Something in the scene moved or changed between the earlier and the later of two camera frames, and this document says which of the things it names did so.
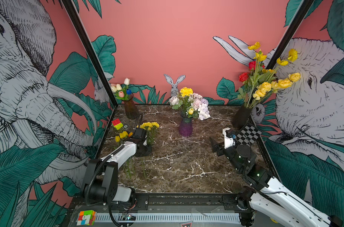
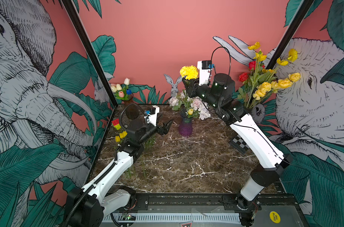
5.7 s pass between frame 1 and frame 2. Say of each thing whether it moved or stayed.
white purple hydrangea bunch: stayed
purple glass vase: stayed
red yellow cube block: stayed
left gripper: moved
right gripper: moved
